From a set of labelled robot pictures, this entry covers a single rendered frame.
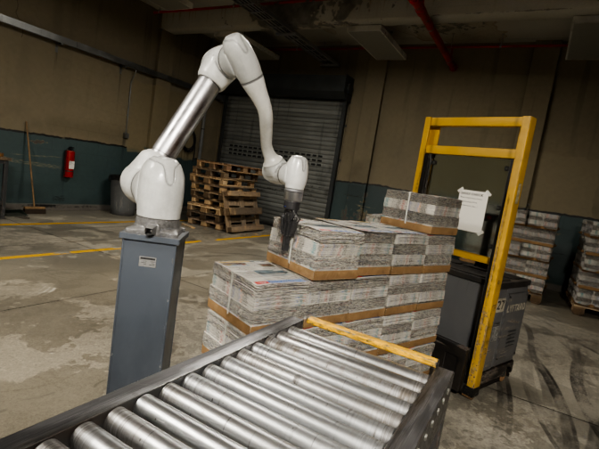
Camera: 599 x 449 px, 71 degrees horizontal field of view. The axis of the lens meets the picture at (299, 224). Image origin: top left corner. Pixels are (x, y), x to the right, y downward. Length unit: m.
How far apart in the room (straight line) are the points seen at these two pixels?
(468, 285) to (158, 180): 2.31
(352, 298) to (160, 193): 1.09
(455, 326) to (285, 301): 1.72
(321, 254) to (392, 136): 7.22
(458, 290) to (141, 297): 2.27
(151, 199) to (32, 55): 7.05
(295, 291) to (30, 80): 7.13
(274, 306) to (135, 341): 0.55
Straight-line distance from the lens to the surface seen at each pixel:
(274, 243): 2.09
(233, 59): 1.76
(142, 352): 1.67
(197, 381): 1.02
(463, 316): 3.23
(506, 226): 2.90
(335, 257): 1.93
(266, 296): 1.75
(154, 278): 1.57
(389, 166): 8.90
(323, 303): 1.98
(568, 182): 8.47
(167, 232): 1.54
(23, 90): 8.37
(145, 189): 1.55
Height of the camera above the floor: 1.28
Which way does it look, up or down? 7 degrees down
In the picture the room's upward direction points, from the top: 9 degrees clockwise
